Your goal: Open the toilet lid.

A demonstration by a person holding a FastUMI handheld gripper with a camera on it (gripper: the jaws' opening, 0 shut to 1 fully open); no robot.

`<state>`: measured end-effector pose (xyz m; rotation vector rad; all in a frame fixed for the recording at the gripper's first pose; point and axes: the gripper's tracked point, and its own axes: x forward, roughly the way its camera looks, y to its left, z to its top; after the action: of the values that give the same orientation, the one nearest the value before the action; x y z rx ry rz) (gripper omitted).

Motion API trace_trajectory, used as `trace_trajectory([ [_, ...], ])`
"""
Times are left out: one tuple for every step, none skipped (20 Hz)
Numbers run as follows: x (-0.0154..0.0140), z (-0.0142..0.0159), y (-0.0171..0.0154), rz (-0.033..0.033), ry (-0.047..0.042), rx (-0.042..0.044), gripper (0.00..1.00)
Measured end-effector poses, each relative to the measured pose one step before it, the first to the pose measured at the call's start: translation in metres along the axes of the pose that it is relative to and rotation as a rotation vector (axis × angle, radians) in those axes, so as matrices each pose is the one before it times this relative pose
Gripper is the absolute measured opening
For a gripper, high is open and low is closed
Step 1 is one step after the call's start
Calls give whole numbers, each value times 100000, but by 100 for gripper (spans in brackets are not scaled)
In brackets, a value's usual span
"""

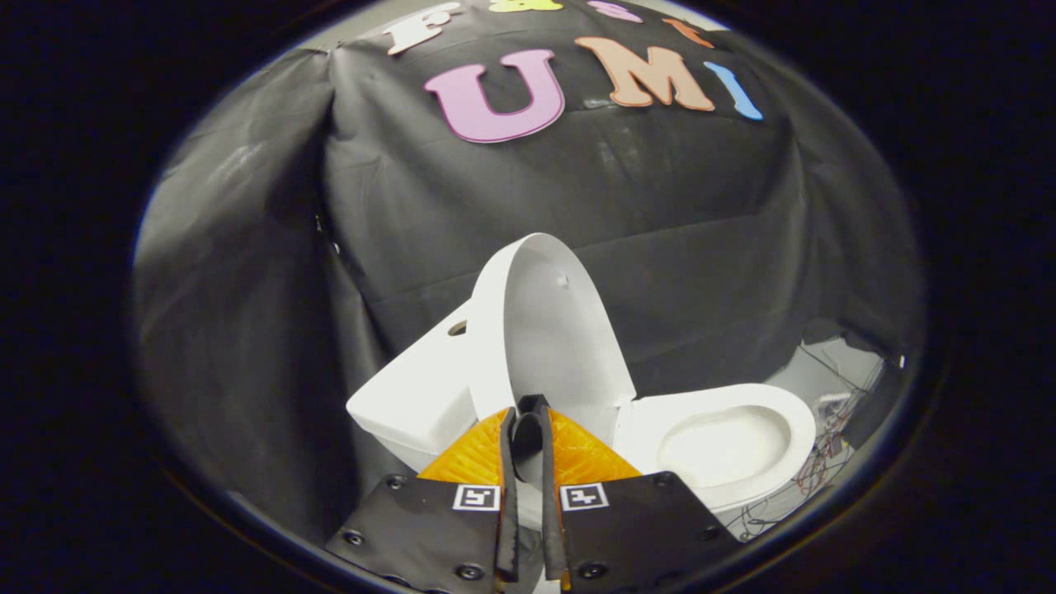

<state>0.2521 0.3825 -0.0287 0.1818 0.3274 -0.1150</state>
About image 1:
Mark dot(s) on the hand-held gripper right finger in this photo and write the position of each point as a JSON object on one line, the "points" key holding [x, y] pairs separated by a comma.
{"points": [[635, 528]]}

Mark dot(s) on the black backdrop cloth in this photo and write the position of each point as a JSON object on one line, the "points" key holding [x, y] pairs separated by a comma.
{"points": [[577, 206]]}

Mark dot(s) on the white toilet lid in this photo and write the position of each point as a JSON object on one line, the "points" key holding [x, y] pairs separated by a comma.
{"points": [[553, 330]]}

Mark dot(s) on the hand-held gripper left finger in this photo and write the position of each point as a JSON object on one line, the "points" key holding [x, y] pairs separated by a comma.
{"points": [[429, 528]]}

